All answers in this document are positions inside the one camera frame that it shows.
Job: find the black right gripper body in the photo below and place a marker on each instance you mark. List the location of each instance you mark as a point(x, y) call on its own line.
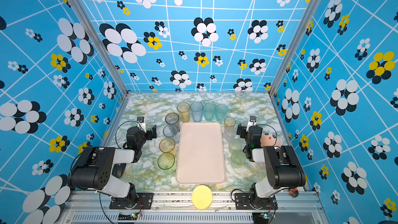
point(245, 131)

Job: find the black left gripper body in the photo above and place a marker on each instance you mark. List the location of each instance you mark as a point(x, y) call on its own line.
point(149, 131)

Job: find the pale green glass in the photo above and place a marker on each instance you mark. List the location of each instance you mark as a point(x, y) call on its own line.
point(238, 159)
point(235, 145)

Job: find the small clear glass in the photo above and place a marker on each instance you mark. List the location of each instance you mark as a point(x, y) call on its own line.
point(229, 133)

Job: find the small amber glass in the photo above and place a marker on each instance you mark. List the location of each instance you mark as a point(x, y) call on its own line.
point(229, 122)

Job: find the tall teal glass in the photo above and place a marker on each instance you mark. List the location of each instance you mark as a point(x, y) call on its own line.
point(209, 111)

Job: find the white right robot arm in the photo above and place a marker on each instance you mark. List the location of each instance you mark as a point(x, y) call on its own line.
point(283, 169)

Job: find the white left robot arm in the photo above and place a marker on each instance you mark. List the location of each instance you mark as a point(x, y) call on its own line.
point(100, 169)

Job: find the pale pink rectangular tray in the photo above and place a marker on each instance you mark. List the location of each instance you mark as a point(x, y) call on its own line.
point(200, 157)

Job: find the pink plush doll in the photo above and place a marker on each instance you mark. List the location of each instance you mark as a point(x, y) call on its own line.
point(268, 139)

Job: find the yellow glass left column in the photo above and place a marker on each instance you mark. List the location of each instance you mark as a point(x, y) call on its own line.
point(168, 145)

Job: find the grey-blue glass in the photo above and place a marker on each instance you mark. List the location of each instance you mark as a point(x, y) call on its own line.
point(171, 131)

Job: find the black computer mouse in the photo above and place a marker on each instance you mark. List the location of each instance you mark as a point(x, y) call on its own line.
point(118, 170)

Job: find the green glass left column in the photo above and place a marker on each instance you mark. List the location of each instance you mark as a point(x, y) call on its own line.
point(166, 161)

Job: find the grey glass rear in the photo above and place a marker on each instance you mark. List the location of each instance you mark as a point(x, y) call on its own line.
point(173, 118)

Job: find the tall green-teal glass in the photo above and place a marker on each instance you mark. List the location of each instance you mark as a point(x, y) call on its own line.
point(221, 112)

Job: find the tall amber glass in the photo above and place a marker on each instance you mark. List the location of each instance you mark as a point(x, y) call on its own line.
point(183, 109)

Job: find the tall blue glass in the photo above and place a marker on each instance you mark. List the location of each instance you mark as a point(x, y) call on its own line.
point(196, 109)

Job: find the red black utility knife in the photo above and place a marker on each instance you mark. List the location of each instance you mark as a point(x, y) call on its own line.
point(294, 192)

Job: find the yellow round sponge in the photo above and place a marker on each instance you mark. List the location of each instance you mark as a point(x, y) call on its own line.
point(202, 197)

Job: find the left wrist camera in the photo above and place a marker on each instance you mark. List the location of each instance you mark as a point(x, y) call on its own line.
point(141, 123)

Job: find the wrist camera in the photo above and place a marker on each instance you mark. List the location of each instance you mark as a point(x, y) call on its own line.
point(141, 123)
point(252, 122)

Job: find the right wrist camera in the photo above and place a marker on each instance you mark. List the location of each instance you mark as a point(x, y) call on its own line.
point(252, 122)

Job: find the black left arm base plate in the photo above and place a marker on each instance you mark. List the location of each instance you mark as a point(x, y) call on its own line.
point(139, 201)

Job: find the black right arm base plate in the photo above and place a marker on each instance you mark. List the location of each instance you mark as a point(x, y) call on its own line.
point(246, 201)

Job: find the aluminium front rail frame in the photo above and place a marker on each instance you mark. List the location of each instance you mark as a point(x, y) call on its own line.
point(169, 207)

